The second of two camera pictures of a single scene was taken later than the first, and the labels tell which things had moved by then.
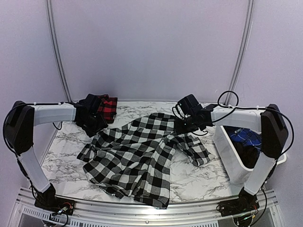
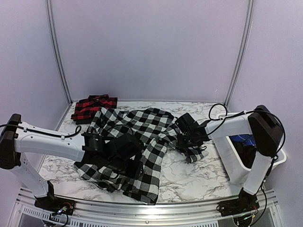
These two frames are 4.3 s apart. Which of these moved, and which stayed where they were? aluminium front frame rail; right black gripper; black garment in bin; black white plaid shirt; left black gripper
Moved: black white plaid shirt; left black gripper; right black gripper
Stayed: aluminium front frame rail; black garment in bin
